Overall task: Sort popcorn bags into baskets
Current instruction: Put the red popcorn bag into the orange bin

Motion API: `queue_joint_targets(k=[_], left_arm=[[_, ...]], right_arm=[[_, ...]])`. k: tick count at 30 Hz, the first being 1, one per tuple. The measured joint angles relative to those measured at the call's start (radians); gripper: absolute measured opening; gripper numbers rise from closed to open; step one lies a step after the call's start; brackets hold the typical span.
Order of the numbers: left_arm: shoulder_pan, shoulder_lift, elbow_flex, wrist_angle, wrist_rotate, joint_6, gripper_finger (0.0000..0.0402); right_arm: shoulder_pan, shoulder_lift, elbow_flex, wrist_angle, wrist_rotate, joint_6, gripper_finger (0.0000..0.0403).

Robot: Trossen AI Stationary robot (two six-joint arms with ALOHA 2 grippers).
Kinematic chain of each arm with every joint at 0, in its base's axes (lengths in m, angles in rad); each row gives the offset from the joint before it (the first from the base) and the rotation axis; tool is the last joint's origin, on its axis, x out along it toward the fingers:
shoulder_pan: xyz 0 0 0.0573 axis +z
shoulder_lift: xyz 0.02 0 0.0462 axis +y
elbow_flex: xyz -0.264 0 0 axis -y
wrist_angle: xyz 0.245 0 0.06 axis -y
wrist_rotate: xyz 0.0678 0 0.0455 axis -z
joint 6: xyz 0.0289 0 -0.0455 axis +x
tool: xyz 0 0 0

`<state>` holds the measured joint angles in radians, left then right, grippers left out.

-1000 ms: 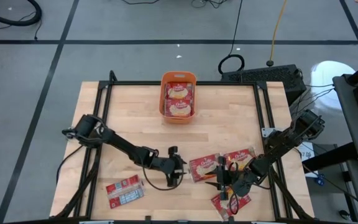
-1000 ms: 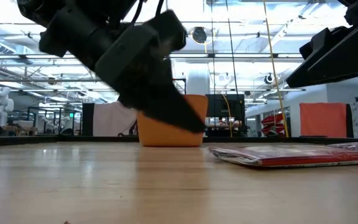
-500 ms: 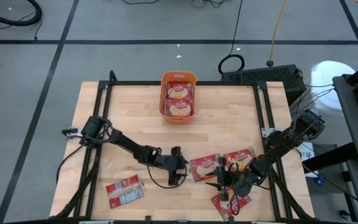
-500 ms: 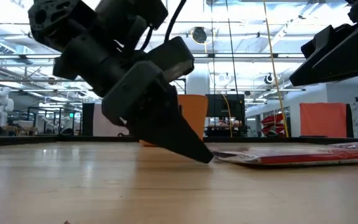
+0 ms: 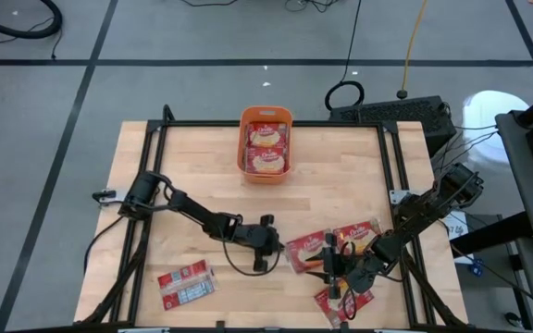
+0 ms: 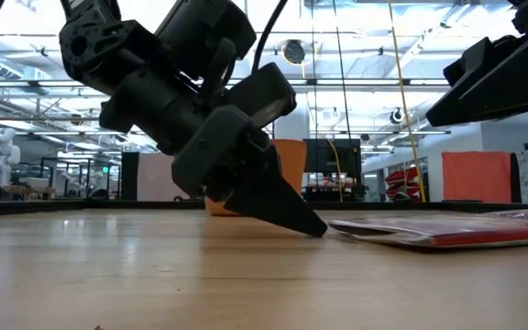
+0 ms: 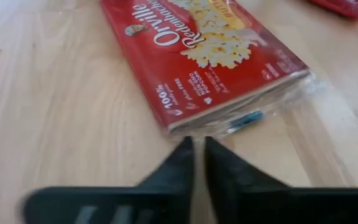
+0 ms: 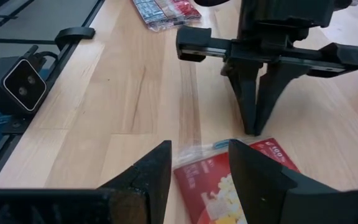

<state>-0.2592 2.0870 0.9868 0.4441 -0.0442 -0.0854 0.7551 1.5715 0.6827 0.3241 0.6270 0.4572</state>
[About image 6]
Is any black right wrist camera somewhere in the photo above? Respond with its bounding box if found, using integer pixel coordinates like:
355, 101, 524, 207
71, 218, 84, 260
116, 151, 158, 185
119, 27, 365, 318
442, 36, 495, 89

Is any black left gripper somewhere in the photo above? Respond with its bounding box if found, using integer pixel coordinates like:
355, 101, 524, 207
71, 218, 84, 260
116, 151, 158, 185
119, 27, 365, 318
98, 68, 329, 238

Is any pale pink curtain panel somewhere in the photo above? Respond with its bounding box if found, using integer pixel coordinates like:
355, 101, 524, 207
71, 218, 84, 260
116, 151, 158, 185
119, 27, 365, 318
136, 151, 178, 202

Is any red cart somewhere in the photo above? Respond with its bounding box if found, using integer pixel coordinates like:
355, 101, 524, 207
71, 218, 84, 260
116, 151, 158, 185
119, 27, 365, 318
385, 165, 424, 201

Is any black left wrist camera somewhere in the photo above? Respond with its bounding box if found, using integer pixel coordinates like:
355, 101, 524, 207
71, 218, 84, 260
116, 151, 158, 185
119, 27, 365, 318
225, 61, 298, 130

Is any white humanoid robot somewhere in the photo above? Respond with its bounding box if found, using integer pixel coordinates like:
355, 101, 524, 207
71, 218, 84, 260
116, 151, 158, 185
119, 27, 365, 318
0, 126, 22, 189

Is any black aluminium table frame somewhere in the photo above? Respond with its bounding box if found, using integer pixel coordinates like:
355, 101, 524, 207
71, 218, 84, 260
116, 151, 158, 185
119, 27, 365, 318
0, 200, 528, 217

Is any red curtain panel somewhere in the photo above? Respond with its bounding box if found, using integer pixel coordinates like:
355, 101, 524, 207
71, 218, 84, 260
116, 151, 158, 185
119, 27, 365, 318
441, 150, 513, 204

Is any red popcorn bag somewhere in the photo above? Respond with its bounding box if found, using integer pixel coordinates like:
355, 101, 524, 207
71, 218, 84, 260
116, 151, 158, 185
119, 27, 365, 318
327, 214, 528, 252

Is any black computer case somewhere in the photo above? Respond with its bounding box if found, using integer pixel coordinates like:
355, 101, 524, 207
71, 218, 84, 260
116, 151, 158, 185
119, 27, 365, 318
303, 138, 365, 203

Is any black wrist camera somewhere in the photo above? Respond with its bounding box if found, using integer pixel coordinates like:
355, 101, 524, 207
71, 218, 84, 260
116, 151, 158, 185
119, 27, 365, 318
442, 36, 495, 89
225, 61, 298, 130

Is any orange plastic basket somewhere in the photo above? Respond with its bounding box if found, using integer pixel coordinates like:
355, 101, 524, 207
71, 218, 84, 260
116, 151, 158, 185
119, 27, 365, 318
203, 138, 309, 217

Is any yellow cable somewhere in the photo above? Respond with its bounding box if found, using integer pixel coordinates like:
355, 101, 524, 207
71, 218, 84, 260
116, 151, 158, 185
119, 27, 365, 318
386, 0, 429, 203

